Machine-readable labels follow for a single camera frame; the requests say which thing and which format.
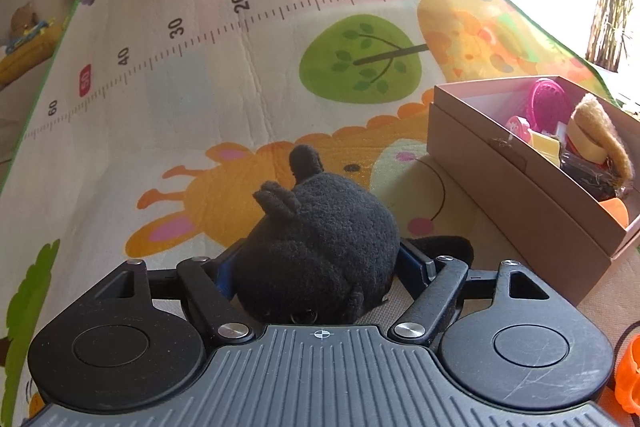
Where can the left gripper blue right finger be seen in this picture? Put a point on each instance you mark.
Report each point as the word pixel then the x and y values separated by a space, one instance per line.
pixel 414 269

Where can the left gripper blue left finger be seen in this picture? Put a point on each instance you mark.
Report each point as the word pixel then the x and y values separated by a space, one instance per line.
pixel 224 265

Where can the black plush cat toy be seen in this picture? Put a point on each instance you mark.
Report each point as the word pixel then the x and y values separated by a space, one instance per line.
pixel 324 252

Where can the pink cardboard box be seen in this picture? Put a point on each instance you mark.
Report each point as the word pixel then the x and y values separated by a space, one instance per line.
pixel 561 231

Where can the pink plastic basket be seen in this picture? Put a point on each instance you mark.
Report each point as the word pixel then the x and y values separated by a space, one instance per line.
pixel 547 106

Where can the orange plastic pumpkin toy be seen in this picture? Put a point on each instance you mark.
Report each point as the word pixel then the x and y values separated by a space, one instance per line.
pixel 627 378

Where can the pink yellow toy cup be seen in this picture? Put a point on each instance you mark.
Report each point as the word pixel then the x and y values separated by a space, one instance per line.
pixel 547 146

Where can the colourful children's play mat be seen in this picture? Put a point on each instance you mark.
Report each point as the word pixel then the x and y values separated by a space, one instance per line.
pixel 159 119

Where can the yellow plush toy pillow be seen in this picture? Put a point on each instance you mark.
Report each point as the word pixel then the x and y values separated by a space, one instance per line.
pixel 32 41

